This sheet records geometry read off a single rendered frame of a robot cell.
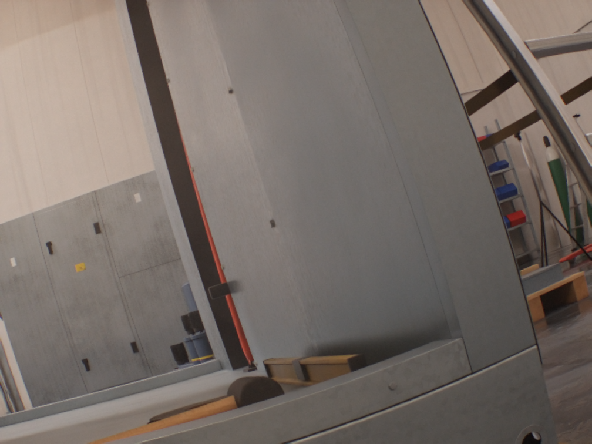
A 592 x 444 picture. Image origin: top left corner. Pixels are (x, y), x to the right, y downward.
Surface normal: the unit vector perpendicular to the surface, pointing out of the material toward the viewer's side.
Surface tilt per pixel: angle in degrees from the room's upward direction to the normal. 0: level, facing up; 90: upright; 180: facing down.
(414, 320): 90
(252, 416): 90
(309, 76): 90
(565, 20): 90
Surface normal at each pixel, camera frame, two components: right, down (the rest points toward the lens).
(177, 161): 0.20, -0.15
